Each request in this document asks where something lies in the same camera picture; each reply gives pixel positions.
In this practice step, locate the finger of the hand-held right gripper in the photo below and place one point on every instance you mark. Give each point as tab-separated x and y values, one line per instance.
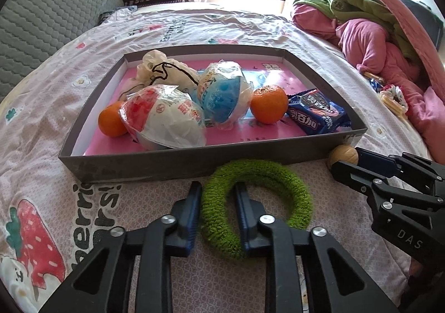
351	172
377	162

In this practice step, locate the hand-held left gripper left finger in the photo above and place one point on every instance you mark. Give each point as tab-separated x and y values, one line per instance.
193	219

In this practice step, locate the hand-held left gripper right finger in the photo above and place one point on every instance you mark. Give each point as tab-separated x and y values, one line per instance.
243	219

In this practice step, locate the tan walnut ball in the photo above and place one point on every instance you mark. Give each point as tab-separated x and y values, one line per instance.
342	155

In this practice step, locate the grey shallow cardboard box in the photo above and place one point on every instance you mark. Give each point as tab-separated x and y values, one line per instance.
139	165

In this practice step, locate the red white egg toy packet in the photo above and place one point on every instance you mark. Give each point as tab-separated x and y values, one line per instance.
167	122

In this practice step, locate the blue white egg toy packet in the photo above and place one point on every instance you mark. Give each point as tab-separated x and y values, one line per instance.
222	97

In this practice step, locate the orange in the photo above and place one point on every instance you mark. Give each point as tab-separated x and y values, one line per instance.
109	122
268	104

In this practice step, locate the yellow biscuit packet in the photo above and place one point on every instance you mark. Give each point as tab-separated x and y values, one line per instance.
391	101

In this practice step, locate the blue cookie packet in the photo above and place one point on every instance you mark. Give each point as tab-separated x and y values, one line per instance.
318	113

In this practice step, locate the small blue snack packet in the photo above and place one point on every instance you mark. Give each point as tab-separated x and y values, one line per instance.
376	84

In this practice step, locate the orange snack packet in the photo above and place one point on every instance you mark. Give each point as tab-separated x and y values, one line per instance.
372	75

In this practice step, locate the pink quilted pad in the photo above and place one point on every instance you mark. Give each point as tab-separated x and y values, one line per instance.
410	38

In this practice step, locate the green garment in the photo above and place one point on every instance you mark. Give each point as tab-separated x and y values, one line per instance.
358	3

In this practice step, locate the grey quilted headboard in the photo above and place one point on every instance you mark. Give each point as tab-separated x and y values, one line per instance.
45	14

